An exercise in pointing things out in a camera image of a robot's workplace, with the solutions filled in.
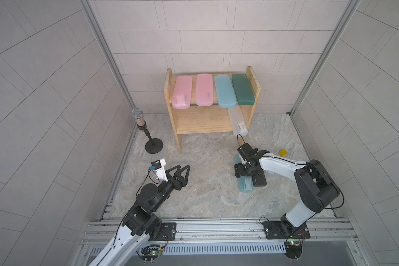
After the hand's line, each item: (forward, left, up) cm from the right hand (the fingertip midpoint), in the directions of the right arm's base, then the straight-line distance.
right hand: (240, 172), depth 91 cm
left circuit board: (-34, +43, +5) cm, 55 cm away
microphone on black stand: (+18, +49, +5) cm, 53 cm away
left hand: (-6, +26, +22) cm, 35 cm away
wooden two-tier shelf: (+20, +15, +23) cm, 34 cm away
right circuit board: (-35, -16, 0) cm, 39 cm away
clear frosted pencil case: (+17, +1, +24) cm, 29 cm away
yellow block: (+10, -27, +1) cm, 29 cm away
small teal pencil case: (-8, -1, +5) cm, 9 cm away
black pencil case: (-6, -9, +3) cm, 11 cm away
